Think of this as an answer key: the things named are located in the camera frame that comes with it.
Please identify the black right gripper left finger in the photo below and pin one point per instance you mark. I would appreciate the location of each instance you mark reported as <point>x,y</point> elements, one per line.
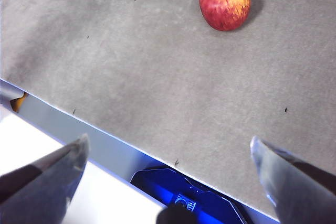
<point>44,190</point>

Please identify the red apple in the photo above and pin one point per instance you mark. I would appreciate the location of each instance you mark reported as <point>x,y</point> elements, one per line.
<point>224,3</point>

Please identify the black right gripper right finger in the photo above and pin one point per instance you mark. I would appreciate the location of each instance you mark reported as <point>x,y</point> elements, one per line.
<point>299,190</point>

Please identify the small orange object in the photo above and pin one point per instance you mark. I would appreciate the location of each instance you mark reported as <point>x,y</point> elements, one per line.
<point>19,103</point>

